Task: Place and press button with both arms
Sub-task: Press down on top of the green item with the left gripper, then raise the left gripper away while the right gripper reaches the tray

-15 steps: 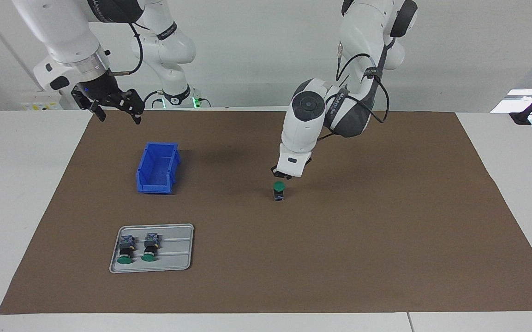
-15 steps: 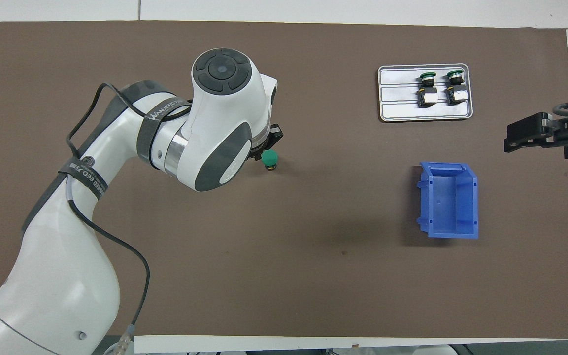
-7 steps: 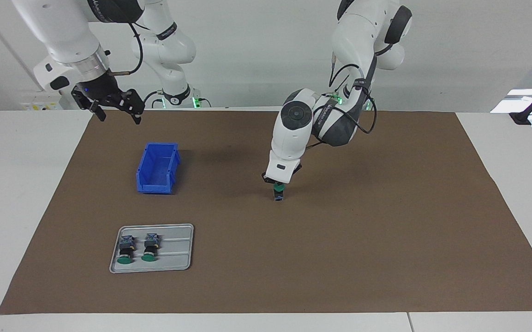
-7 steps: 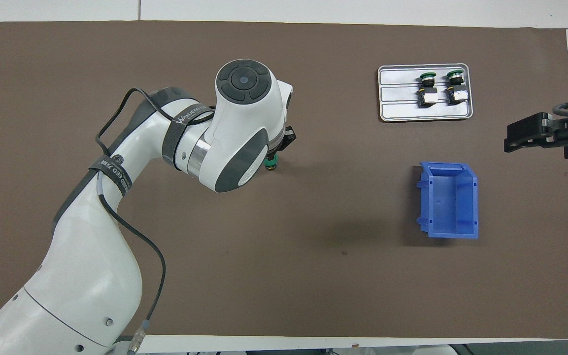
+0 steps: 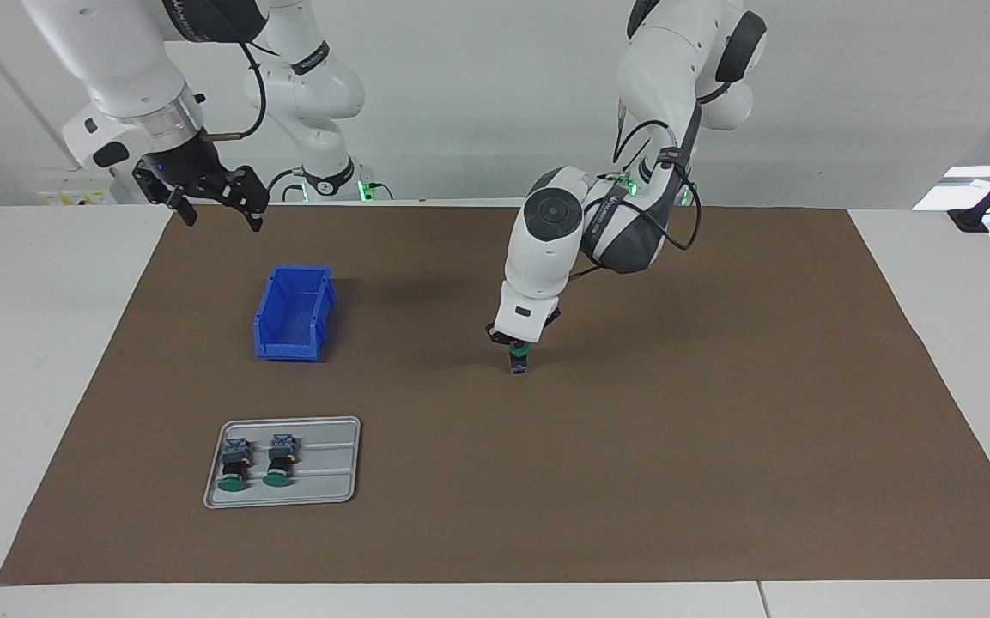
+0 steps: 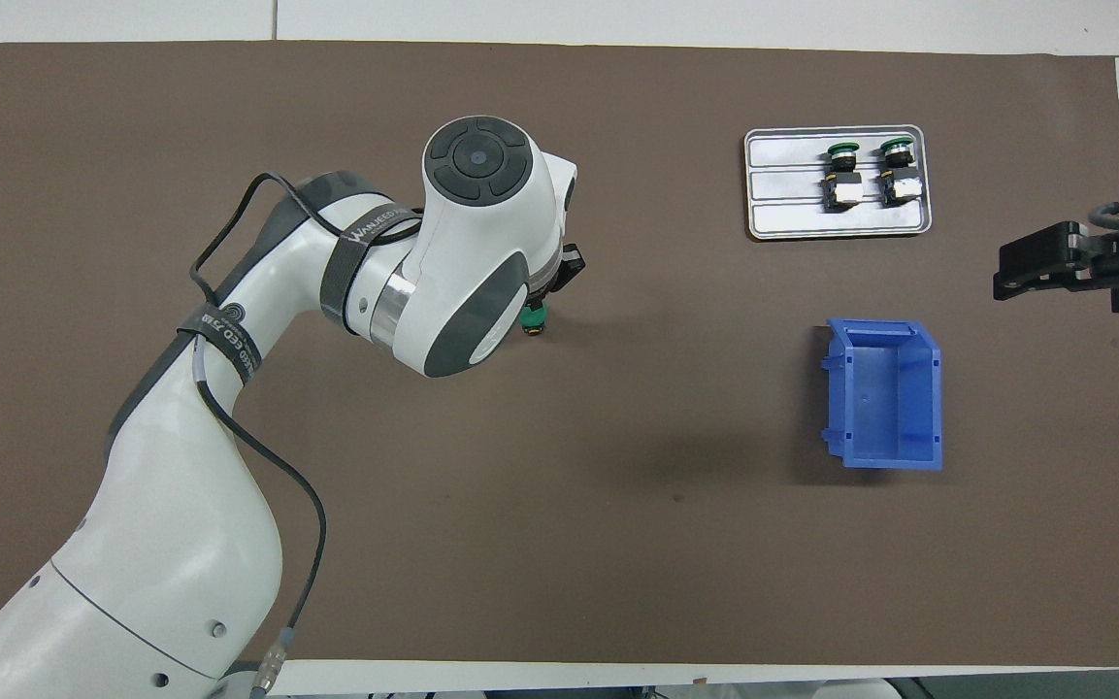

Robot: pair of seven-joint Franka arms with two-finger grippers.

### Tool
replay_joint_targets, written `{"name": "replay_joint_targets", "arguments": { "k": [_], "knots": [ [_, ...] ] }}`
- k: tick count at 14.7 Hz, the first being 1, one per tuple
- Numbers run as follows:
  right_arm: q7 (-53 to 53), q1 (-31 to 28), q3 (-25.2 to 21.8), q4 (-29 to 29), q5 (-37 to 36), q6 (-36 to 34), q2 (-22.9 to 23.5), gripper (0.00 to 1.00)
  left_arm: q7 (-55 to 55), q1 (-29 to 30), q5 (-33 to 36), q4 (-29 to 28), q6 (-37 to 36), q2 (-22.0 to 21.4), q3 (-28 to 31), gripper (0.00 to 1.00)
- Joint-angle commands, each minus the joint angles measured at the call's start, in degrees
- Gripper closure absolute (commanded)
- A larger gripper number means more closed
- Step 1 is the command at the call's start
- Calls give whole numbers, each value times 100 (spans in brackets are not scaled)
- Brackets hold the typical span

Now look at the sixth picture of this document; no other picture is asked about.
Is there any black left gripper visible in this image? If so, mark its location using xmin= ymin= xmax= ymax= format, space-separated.
xmin=526 ymin=244 xmax=588 ymax=302

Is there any grey metal tray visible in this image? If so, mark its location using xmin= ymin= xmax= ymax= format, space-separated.
xmin=743 ymin=124 xmax=935 ymax=242

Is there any blue plastic storage bin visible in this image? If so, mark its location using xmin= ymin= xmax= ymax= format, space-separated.
xmin=819 ymin=317 xmax=944 ymax=472

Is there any brown paper table mat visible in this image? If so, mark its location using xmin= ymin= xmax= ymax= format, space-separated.
xmin=0 ymin=39 xmax=1119 ymax=671

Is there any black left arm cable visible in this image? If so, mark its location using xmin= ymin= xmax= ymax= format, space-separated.
xmin=188 ymin=171 xmax=424 ymax=696

